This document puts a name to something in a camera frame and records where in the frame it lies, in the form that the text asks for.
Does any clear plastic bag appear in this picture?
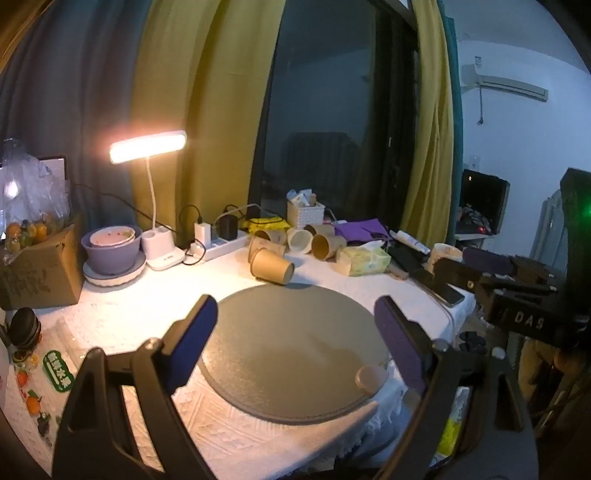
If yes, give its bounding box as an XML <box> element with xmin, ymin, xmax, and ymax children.
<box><xmin>0</xmin><ymin>137</ymin><xmax>73</xmax><ymax>254</ymax></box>

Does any green tissue pack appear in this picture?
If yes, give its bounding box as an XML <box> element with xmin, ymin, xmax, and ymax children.
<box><xmin>335</xmin><ymin>244</ymin><xmax>392</xmax><ymax>278</ymax></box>

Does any brown paper cup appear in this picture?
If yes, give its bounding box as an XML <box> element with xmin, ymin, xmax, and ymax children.
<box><xmin>250</xmin><ymin>248</ymin><xmax>295</xmax><ymax>285</ymax></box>

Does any black wallet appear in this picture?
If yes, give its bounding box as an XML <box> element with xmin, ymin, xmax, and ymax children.
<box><xmin>386</xmin><ymin>244</ymin><xmax>428</xmax><ymax>274</ymax></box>

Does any wide yellow curtain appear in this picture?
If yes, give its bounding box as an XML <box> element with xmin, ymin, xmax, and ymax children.
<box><xmin>130</xmin><ymin>0</ymin><xmax>288</xmax><ymax>237</ymax></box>

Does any small beige round cap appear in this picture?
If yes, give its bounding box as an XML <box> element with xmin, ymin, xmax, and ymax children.
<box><xmin>355</xmin><ymin>366</ymin><xmax>388</xmax><ymax>394</ymax></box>

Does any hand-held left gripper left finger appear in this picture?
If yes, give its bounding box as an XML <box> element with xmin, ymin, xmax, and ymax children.
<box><xmin>52</xmin><ymin>294</ymin><xmax>219</xmax><ymax>480</ymax></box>

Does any dark window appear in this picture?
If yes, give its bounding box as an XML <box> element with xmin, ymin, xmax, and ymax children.
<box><xmin>248</xmin><ymin>0</ymin><xmax>422</xmax><ymax>223</ymax></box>

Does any black round case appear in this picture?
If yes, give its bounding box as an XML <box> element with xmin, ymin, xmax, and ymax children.
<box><xmin>8</xmin><ymin>306</ymin><xmax>42</xmax><ymax>350</ymax></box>

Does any white air conditioner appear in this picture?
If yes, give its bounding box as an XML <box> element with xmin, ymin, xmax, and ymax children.
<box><xmin>461</xmin><ymin>63</ymin><xmax>550</xmax><ymax>103</ymax></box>

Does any yellow packet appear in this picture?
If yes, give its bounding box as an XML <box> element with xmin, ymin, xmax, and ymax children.
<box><xmin>243</xmin><ymin>215</ymin><xmax>291</xmax><ymax>234</ymax></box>

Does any white cable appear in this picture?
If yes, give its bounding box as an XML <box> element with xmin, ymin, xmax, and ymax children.
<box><xmin>213</xmin><ymin>202</ymin><xmax>262</xmax><ymax>224</ymax></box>

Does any narrow yellow curtain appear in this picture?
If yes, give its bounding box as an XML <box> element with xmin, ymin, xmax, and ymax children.
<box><xmin>399</xmin><ymin>0</ymin><xmax>456</xmax><ymax>237</ymax></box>

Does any cardboard box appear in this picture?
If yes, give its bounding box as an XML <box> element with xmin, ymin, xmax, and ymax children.
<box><xmin>0</xmin><ymin>220</ymin><xmax>85</xmax><ymax>311</ymax></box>

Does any white power strip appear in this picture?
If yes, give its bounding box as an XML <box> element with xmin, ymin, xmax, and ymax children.
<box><xmin>186</xmin><ymin>230</ymin><xmax>251</xmax><ymax>263</ymax></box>

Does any pink bowl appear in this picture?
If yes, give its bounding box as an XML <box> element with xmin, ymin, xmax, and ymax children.
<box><xmin>89</xmin><ymin>226</ymin><xmax>136</xmax><ymax>248</ymax></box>

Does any white plate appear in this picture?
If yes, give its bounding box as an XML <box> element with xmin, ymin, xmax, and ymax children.
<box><xmin>82</xmin><ymin>254</ymin><xmax>149</xmax><ymax>288</ymax></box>

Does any grey blue curtain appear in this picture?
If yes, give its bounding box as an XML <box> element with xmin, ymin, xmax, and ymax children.
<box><xmin>0</xmin><ymin>0</ymin><xmax>154</xmax><ymax>241</ymax></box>

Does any purple cloth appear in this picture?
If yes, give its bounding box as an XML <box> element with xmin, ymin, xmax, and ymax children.
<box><xmin>332</xmin><ymin>218</ymin><xmax>394</xmax><ymax>246</ymax></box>

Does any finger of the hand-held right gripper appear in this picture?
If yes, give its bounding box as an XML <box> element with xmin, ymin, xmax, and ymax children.
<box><xmin>433</xmin><ymin>257</ymin><xmax>557</xmax><ymax>298</ymax></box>
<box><xmin>462</xmin><ymin>247</ymin><xmax>552</xmax><ymax>286</ymax></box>

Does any white woven basket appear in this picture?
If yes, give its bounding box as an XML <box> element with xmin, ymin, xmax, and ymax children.
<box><xmin>286</xmin><ymin>188</ymin><xmax>327</xmax><ymax>230</ymax></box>

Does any cream patterned cup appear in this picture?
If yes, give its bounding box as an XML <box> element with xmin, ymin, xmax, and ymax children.
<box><xmin>425</xmin><ymin>243</ymin><xmax>463</xmax><ymax>274</ymax></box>

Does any cluster of paper cups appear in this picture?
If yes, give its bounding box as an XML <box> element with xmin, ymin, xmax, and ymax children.
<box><xmin>247</xmin><ymin>223</ymin><xmax>348</xmax><ymax>264</ymax></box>

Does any black smartphone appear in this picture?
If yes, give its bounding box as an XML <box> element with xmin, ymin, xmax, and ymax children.
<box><xmin>410</xmin><ymin>269</ymin><xmax>466</xmax><ymax>308</ymax></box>

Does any round grey mat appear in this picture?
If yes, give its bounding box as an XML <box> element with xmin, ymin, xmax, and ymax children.
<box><xmin>198</xmin><ymin>282</ymin><xmax>391</xmax><ymax>425</ymax></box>

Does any white tube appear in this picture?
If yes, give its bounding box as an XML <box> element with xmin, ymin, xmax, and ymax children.
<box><xmin>395</xmin><ymin>229</ymin><xmax>433</xmax><ymax>254</ymax></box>

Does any white desk lamp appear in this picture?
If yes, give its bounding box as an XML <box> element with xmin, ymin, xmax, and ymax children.
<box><xmin>109</xmin><ymin>130</ymin><xmax>188</xmax><ymax>272</ymax></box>

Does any black cable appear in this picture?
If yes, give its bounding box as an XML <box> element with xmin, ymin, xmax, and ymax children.
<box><xmin>73</xmin><ymin>183</ymin><xmax>205</xmax><ymax>267</ymax></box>

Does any purple bowl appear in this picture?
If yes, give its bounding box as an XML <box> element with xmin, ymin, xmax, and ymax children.
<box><xmin>81</xmin><ymin>225</ymin><xmax>143</xmax><ymax>277</ymax></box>

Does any green label sticker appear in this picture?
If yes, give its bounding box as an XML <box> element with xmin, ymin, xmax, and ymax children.
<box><xmin>42</xmin><ymin>349</ymin><xmax>76</xmax><ymax>393</ymax></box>

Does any teal curtain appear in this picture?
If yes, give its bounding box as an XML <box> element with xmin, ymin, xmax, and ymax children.
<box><xmin>438</xmin><ymin>0</ymin><xmax>465</xmax><ymax>214</ymax></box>

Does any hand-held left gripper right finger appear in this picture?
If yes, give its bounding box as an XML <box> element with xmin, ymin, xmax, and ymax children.
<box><xmin>374</xmin><ymin>295</ymin><xmax>539</xmax><ymax>480</ymax></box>

